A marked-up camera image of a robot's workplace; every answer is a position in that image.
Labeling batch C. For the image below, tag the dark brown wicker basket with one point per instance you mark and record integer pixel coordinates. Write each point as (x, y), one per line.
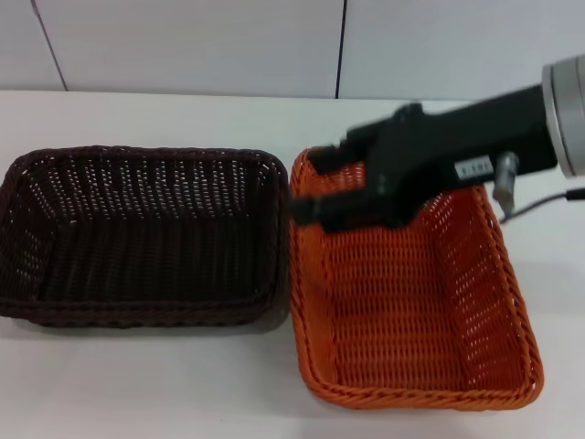
(151, 256)

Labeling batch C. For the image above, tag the orange wicker basket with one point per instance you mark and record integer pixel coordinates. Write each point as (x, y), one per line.
(393, 311)

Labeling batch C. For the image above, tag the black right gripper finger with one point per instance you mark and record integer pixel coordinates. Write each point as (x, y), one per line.
(333, 157)
(333, 210)

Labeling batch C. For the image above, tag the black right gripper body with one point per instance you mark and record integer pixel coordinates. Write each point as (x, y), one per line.
(439, 142)

